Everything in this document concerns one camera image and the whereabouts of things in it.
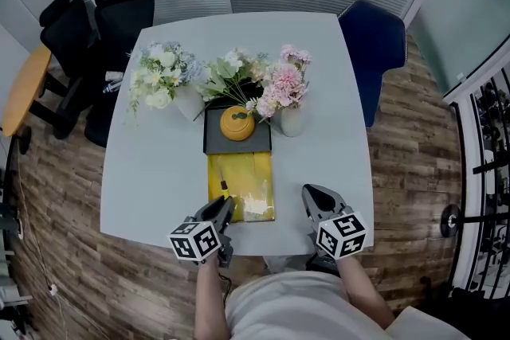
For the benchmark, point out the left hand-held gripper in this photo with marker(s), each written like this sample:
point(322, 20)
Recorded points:
point(199, 243)

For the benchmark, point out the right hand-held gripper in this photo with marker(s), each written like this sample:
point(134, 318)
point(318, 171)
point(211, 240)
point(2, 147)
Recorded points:
point(342, 237)

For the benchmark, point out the yellow tray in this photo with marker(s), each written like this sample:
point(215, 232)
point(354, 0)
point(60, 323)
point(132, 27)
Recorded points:
point(247, 171)

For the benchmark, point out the person's left forearm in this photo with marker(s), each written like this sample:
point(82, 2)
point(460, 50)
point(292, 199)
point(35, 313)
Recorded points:
point(209, 298)

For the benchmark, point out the person's right forearm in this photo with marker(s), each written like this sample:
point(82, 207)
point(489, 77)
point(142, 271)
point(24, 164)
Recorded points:
point(360, 290)

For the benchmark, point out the dark grey tray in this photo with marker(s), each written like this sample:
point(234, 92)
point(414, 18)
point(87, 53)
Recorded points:
point(213, 131)

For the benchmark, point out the person's grey trousers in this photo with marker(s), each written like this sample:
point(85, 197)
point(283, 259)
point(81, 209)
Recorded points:
point(279, 263)

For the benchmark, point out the white textured vase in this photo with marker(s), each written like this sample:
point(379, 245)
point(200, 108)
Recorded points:
point(293, 123)

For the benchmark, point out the person's white shirt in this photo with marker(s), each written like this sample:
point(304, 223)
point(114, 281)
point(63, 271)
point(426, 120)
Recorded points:
point(295, 306)

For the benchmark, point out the white plain vase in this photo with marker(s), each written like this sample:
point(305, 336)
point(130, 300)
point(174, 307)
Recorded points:
point(189, 103)

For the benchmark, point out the pink flower bouquet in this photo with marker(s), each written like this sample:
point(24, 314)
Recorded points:
point(285, 79)

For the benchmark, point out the black round disc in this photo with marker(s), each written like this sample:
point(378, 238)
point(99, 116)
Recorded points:
point(451, 221)

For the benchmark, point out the green leafy flower bouquet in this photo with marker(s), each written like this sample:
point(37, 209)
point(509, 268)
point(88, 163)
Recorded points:
point(231, 75)

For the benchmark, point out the white flower bouquet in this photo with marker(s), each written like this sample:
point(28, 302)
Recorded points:
point(163, 71)

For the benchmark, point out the beige flat panel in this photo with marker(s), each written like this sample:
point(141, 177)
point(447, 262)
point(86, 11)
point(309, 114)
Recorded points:
point(422, 326)

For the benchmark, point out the black metal railing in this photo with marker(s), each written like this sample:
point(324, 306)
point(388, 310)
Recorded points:
point(484, 171)

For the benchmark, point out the blue armchair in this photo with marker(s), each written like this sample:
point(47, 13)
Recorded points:
point(370, 40)

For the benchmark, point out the black stand base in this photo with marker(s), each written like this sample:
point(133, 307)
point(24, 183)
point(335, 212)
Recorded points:
point(23, 139)

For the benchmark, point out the black office chair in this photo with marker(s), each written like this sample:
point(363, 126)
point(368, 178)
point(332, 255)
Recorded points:
point(119, 20)
point(67, 32)

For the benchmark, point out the round wooden table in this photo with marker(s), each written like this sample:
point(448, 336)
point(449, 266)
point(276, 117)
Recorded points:
point(28, 91)

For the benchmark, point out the frosted glass door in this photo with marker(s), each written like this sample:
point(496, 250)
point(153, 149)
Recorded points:
point(470, 32)

